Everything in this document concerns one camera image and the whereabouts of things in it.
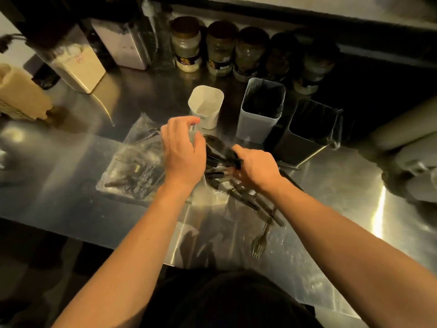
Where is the person's right hand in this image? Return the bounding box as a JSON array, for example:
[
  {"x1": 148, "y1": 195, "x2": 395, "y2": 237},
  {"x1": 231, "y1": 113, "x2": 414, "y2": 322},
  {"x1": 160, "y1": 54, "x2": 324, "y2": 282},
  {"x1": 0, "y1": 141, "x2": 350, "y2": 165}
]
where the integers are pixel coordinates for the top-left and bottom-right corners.
[{"x1": 232, "y1": 148, "x2": 282, "y2": 194}]

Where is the person's left hand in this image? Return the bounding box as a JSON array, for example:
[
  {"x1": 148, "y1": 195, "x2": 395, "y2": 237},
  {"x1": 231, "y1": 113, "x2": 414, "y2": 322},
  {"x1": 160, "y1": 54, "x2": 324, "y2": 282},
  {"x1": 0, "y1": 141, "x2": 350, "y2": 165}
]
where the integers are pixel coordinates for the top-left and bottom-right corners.
[{"x1": 160, "y1": 116, "x2": 207, "y2": 190}]

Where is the clear plastic cutlery bag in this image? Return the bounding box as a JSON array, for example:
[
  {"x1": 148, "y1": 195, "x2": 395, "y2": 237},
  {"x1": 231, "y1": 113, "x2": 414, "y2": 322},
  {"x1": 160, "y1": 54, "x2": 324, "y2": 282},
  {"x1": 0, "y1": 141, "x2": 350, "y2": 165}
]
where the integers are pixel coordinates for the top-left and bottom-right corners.
[{"x1": 96, "y1": 113, "x2": 230, "y2": 207}]

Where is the person's right forearm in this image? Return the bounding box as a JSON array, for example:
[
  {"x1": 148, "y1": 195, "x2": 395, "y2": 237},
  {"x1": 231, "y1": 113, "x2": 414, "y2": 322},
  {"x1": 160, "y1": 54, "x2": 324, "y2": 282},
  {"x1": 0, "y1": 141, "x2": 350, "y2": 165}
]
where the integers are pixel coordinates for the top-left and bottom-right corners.
[{"x1": 264, "y1": 177, "x2": 437, "y2": 328}]

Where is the person's left forearm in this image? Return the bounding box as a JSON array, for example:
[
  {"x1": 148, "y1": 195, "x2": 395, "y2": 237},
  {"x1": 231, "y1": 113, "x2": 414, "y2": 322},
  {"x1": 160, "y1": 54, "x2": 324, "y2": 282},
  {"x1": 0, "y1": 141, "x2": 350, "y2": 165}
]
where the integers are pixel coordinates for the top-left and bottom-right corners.
[{"x1": 53, "y1": 179, "x2": 205, "y2": 328}]

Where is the white square plastic cup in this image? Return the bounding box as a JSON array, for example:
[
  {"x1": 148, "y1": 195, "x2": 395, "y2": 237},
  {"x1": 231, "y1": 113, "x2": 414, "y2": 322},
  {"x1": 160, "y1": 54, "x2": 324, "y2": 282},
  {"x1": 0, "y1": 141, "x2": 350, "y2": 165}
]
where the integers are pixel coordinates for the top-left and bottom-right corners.
[{"x1": 188, "y1": 85, "x2": 225, "y2": 130}]

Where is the pile of black plastic cutlery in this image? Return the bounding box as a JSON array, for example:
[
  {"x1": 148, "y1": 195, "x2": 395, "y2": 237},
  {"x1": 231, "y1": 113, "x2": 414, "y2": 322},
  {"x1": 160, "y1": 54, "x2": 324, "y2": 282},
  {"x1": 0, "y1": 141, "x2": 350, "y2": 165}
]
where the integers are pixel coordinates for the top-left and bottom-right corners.
[{"x1": 204, "y1": 157, "x2": 304, "y2": 228}]

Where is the grey square cutlery holder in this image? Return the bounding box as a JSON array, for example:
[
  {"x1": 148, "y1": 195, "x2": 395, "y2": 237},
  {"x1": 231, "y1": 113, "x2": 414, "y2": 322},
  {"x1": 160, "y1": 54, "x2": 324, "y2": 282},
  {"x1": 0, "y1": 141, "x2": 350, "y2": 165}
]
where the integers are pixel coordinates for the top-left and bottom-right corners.
[{"x1": 236, "y1": 77, "x2": 286, "y2": 144}]

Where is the black square cutlery holder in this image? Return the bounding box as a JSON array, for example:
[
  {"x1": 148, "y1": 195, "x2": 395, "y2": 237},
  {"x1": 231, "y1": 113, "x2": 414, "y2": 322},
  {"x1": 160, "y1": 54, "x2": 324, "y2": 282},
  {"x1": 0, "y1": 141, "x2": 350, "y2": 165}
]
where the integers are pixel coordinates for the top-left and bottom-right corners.
[{"x1": 273, "y1": 98, "x2": 343, "y2": 166}]

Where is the grey plastic fork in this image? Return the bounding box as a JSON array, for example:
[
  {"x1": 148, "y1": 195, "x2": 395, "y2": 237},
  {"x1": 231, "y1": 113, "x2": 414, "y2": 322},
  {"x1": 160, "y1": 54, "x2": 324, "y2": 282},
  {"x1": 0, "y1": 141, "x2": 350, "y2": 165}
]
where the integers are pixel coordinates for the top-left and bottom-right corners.
[{"x1": 251, "y1": 219, "x2": 274, "y2": 259}]

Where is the glass jar with brown lid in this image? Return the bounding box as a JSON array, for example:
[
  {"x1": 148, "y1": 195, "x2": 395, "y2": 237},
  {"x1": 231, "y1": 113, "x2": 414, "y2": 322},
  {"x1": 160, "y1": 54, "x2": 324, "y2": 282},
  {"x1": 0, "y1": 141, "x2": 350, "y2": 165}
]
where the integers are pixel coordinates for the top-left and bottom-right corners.
[
  {"x1": 234, "y1": 26, "x2": 270, "y2": 83},
  {"x1": 206, "y1": 20, "x2": 239, "y2": 77}
]

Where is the glass jar with white contents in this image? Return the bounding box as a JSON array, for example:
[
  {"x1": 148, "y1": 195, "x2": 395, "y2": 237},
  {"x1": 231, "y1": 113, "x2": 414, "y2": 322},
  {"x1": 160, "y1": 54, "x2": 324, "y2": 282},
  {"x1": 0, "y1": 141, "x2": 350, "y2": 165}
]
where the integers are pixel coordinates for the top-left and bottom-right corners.
[{"x1": 170, "y1": 16, "x2": 203, "y2": 73}]

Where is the dark glass jar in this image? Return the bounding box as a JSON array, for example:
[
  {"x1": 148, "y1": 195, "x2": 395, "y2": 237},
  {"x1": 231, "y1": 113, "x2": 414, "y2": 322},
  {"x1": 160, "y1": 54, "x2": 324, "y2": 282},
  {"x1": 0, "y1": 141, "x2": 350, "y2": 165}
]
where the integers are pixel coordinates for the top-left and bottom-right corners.
[
  {"x1": 266, "y1": 32, "x2": 302, "y2": 86},
  {"x1": 293, "y1": 40, "x2": 339, "y2": 96}
]

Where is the clear plastic container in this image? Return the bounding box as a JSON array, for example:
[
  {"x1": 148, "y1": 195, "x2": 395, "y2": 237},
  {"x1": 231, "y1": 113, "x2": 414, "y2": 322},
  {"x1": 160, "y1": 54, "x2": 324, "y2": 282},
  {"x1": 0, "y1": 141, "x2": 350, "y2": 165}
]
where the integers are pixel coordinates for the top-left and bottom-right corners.
[{"x1": 141, "y1": 0, "x2": 175, "y2": 71}]

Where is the metal canister with clear window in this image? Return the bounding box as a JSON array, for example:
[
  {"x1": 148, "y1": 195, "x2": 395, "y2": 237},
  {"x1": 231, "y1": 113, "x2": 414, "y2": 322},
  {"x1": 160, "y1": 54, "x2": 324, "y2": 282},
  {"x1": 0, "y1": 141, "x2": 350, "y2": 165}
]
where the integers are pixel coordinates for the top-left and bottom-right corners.
[{"x1": 90, "y1": 18, "x2": 151, "y2": 71}]

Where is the person's black shirt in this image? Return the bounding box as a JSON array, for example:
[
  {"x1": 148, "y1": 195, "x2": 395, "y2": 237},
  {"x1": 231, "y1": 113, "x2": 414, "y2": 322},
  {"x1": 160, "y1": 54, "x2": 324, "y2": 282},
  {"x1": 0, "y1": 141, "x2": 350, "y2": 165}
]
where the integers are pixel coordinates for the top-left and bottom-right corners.
[{"x1": 139, "y1": 267, "x2": 324, "y2": 328}]

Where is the large metal canister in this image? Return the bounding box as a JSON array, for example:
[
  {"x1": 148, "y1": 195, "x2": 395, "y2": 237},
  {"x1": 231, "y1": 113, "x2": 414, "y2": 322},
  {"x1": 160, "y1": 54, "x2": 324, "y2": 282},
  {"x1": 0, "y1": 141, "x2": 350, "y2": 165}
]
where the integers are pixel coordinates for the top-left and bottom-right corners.
[{"x1": 32, "y1": 23, "x2": 107, "y2": 95}]

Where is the steel shelf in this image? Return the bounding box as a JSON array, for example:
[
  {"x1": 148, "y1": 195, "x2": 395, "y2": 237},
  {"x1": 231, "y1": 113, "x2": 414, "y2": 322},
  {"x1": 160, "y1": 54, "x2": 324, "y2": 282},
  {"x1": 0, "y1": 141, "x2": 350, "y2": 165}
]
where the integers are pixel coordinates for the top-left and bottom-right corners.
[{"x1": 150, "y1": 0, "x2": 437, "y2": 33}]

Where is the beige paper roll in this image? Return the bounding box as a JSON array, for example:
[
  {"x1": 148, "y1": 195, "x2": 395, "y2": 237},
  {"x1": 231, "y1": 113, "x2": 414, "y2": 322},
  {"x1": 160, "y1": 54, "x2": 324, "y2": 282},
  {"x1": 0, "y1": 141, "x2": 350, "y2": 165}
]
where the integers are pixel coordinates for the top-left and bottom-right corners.
[{"x1": 367, "y1": 96, "x2": 437, "y2": 151}]

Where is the grey paper roll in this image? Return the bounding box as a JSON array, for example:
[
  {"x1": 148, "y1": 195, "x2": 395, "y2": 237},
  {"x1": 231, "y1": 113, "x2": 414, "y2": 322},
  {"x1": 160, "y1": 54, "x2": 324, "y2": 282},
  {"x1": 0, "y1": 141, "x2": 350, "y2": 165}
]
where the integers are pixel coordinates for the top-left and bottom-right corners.
[{"x1": 381, "y1": 133, "x2": 437, "y2": 203}]

